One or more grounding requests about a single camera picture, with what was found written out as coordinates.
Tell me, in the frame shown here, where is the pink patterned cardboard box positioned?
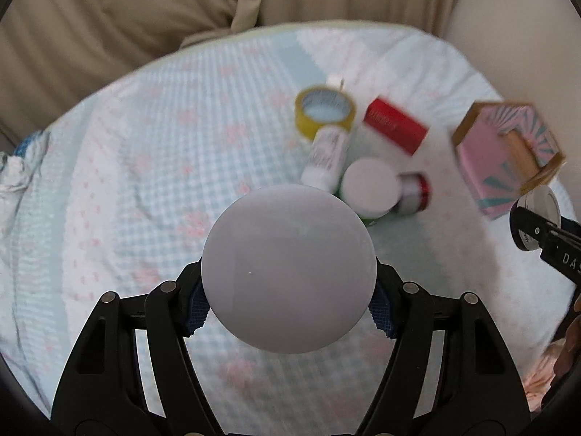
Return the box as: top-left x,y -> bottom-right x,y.
452,101 -> 565,219

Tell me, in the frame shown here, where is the small red silver jar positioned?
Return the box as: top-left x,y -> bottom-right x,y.
394,172 -> 431,215

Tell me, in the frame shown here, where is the red rectangular box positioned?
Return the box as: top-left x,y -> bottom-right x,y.
363,97 -> 428,156

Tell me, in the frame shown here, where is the white lid green jar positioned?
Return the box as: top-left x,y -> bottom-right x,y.
339,157 -> 403,222

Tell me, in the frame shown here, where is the white bottle with label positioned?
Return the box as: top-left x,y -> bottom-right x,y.
300,126 -> 350,194

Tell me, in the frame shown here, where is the white round jar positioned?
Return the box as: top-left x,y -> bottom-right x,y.
201,185 -> 377,354

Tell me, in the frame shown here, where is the yellow tape roll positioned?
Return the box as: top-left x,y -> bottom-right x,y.
294,85 -> 357,141

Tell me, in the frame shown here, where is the right hand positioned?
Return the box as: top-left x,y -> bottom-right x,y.
550,296 -> 581,386

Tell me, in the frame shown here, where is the light blue floral blanket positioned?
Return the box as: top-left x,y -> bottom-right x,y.
1,24 -> 580,435

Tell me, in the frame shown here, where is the blue patterned small pack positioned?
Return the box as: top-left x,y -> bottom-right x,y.
13,130 -> 49,158

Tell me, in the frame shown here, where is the beige curtain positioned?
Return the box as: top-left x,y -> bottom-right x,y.
1,0 -> 458,151

